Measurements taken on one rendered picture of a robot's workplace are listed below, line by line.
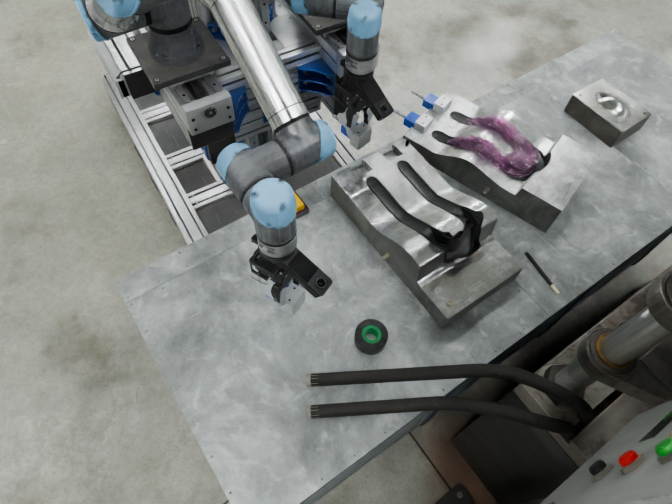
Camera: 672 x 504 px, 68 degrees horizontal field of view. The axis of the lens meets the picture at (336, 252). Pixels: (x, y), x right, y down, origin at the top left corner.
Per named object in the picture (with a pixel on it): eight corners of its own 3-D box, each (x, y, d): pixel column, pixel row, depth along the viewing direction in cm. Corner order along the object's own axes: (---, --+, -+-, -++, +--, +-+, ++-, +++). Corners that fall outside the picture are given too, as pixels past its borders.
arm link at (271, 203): (278, 165, 86) (305, 198, 82) (281, 203, 95) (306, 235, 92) (237, 185, 83) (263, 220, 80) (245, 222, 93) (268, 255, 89)
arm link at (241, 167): (266, 154, 100) (296, 191, 95) (215, 178, 96) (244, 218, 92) (263, 125, 93) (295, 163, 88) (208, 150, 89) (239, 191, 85)
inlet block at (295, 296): (247, 288, 118) (244, 277, 114) (260, 273, 120) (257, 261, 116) (293, 316, 115) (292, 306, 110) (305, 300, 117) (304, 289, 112)
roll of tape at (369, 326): (367, 361, 121) (369, 356, 118) (347, 335, 124) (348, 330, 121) (393, 342, 124) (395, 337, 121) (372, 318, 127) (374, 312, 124)
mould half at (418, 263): (330, 195, 146) (331, 164, 135) (400, 158, 155) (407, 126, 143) (442, 329, 126) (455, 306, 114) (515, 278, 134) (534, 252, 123)
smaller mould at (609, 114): (563, 110, 169) (572, 94, 163) (592, 94, 173) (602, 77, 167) (610, 148, 160) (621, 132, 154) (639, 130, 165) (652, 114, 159)
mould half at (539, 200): (400, 147, 157) (406, 121, 147) (444, 103, 168) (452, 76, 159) (545, 233, 142) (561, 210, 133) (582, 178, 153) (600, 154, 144)
